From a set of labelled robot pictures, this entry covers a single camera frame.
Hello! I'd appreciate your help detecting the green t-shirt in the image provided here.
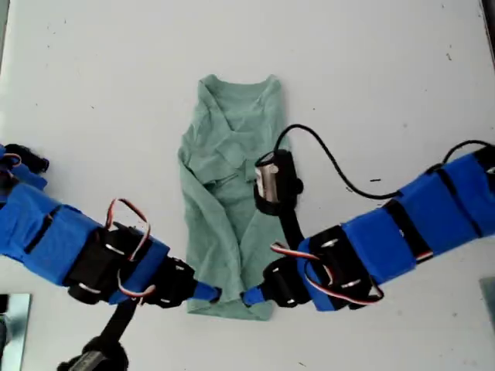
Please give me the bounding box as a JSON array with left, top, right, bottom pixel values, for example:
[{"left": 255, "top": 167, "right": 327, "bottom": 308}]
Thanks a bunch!
[{"left": 177, "top": 73, "right": 292, "bottom": 322}]

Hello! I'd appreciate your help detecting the red white servo wire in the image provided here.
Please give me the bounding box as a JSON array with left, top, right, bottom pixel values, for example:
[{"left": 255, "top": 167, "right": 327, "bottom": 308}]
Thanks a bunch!
[
  {"left": 117, "top": 265, "right": 157, "bottom": 299},
  {"left": 105, "top": 198, "right": 152, "bottom": 263},
  {"left": 269, "top": 242, "right": 336, "bottom": 288},
  {"left": 302, "top": 260, "right": 385, "bottom": 308},
  {"left": 0, "top": 153, "right": 23, "bottom": 171}
]

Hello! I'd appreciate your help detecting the black camera stalk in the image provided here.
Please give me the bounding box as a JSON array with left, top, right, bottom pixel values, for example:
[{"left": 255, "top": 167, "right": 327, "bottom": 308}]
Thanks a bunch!
[
  {"left": 279, "top": 210, "right": 306, "bottom": 253},
  {"left": 97, "top": 299, "right": 139, "bottom": 349}
]

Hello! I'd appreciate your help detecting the black camera box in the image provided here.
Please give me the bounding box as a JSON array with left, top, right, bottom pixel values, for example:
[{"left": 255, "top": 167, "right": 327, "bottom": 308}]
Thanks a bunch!
[
  {"left": 56, "top": 335, "right": 129, "bottom": 371},
  {"left": 252, "top": 149, "right": 306, "bottom": 216}
]

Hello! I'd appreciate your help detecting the black camera cable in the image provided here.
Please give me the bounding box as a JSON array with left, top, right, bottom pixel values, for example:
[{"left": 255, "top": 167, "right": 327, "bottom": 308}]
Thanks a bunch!
[{"left": 273, "top": 123, "right": 495, "bottom": 201}]

